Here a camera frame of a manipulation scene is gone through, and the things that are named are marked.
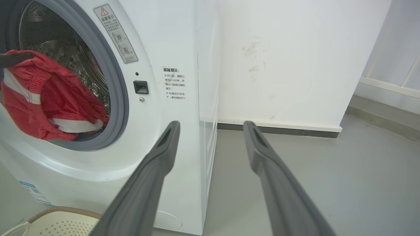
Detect dark grey pointed right gripper left finger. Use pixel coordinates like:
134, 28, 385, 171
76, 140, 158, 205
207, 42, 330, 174
0, 51, 36, 69

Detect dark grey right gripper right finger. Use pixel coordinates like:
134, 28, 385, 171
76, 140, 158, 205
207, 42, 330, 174
243, 121, 337, 236

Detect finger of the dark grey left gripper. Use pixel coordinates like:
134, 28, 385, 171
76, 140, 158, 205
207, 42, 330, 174
90, 121, 181, 236

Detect red and white garment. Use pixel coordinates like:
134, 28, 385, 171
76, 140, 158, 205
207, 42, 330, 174
1, 50, 110, 141

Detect white front-load washing machine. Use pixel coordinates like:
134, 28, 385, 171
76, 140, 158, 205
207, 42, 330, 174
0, 0, 220, 236

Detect beige perforated laundry basket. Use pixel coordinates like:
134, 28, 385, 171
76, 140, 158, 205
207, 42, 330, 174
1, 206, 103, 236

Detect warning label sticker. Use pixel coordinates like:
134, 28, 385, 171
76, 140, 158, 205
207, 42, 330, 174
94, 4, 138, 64

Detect blue energy label sticker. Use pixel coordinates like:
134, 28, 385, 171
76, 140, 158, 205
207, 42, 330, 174
19, 180, 52, 205

